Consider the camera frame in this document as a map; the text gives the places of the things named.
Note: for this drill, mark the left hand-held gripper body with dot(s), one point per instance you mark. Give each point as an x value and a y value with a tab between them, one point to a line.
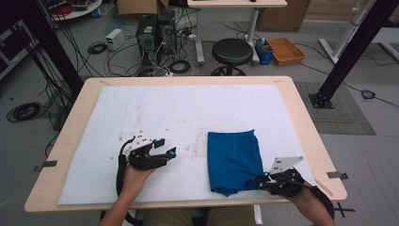
144	157

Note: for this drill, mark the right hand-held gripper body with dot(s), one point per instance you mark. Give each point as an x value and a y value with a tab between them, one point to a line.
285	182

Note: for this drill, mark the blue t-shirt white print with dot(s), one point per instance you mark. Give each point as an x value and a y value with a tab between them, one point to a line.
233	160

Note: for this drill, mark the person's right hand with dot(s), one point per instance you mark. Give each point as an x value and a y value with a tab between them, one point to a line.
302	197

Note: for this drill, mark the person's left hand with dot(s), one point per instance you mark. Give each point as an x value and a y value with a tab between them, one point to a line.
136	182

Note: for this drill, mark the white table mat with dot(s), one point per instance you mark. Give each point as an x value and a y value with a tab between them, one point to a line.
163	106

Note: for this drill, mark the grey tape strip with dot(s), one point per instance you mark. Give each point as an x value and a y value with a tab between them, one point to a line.
337	175
47	164

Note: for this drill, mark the black tape cross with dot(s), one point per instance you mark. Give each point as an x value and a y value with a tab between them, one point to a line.
343	210

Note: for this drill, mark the grey floor mat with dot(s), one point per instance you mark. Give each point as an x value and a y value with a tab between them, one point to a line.
342	109

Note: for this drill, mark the black computer tower green label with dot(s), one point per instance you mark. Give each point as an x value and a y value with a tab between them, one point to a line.
146	39

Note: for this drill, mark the white power supply unit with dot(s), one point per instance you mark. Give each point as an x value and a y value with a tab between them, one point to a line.
114	38

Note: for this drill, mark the black round stool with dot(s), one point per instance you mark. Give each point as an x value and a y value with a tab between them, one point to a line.
232	51

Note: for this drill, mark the blue box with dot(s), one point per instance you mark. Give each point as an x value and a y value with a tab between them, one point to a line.
264	53

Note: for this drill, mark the orange shallow tray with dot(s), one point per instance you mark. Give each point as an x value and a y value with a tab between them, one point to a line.
285	51

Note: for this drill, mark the round white table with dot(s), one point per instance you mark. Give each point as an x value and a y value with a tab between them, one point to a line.
78	11

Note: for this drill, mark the white metal stand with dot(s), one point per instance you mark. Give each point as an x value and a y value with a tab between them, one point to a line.
345	34

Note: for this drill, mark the white desk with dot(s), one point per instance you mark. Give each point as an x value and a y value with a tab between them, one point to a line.
235	3

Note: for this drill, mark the large closed cardboard box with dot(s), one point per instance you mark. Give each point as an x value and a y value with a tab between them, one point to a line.
282	15

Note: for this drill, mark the grey shelf rack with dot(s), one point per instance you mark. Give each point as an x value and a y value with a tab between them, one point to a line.
14	47

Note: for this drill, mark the black metal frame post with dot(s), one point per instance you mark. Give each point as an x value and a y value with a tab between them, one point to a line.
53	53
351	50

